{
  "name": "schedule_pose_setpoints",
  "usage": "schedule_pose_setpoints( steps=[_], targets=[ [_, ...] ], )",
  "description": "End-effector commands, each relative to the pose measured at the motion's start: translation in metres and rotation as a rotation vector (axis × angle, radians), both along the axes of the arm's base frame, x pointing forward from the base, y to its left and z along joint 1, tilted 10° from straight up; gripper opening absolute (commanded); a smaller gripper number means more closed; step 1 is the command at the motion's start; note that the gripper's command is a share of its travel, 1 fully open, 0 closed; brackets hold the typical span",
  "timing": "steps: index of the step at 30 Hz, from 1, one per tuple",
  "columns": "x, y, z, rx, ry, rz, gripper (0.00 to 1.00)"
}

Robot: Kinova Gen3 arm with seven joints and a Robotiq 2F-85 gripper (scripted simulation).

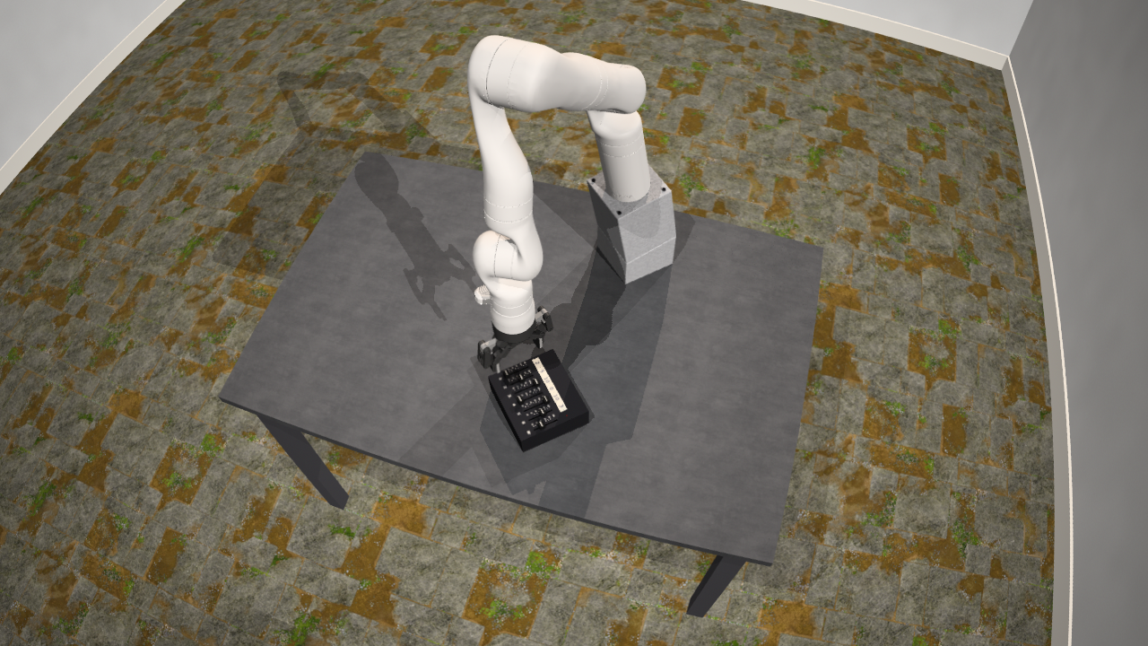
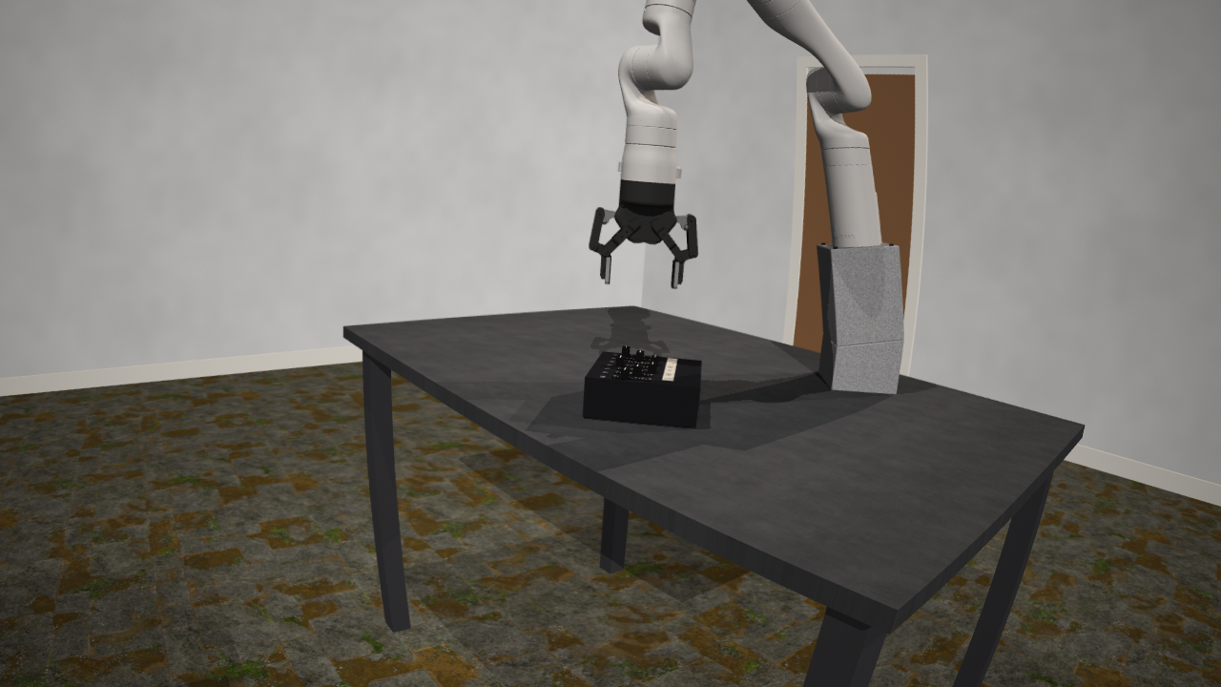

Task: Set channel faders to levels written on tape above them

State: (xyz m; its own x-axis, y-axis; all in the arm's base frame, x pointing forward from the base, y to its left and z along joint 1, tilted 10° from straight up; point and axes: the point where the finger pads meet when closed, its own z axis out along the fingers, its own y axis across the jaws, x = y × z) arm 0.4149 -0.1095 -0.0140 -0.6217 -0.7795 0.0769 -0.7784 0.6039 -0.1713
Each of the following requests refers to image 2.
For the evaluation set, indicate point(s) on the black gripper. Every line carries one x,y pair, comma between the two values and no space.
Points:
645,214

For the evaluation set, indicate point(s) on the dark grey lighting desk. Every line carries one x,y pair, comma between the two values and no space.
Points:
668,394

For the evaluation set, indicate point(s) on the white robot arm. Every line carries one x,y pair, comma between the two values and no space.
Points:
649,153

